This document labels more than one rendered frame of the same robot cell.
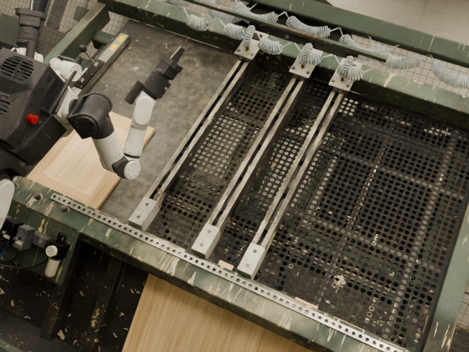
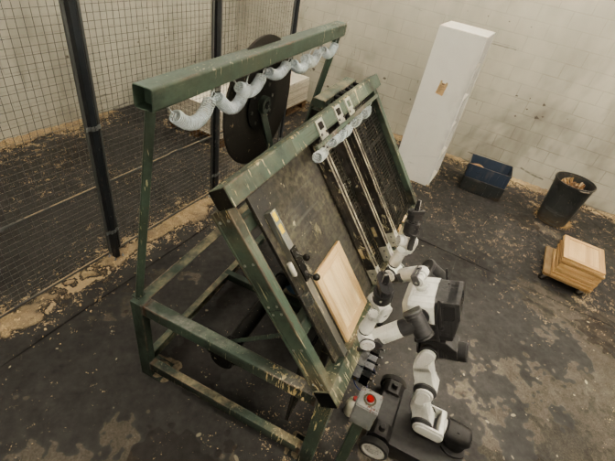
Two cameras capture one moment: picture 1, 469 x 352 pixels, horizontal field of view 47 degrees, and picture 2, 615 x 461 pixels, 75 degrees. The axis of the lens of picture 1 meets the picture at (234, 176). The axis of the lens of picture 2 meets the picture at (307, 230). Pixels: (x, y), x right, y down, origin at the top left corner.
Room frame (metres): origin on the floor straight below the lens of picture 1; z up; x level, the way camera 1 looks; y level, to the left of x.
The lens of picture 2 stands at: (2.62, 2.37, 2.80)
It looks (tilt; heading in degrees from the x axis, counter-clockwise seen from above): 38 degrees down; 272
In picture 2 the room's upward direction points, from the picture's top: 11 degrees clockwise
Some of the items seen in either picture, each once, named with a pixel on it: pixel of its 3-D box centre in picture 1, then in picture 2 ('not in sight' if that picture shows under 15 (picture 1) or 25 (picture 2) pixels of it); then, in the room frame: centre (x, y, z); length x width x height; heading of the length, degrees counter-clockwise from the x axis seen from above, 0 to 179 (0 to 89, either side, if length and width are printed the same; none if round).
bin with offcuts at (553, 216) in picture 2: not in sight; (563, 200); (-0.58, -2.76, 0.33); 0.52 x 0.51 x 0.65; 69
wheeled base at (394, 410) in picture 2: not in sight; (420, 424); (1.63, 0.86, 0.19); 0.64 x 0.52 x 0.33; 164
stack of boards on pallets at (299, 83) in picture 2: not in sight; (244, 99); (4.30, -4.03, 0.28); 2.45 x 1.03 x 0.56; 69
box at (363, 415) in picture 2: not in sight; (365, 408); (2.17, 1.22, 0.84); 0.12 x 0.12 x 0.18; 74
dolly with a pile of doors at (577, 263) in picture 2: not in sight; (570, 262); (-0.29, -1.48, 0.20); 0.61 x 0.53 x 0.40; 69
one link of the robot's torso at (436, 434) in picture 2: not in sight; (429, 421); (1.60, 0.87, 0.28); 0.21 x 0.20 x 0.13; 164
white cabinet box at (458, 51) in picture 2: not in sight; (438, 108); (1.36, -3.31, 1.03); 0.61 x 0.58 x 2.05; 69
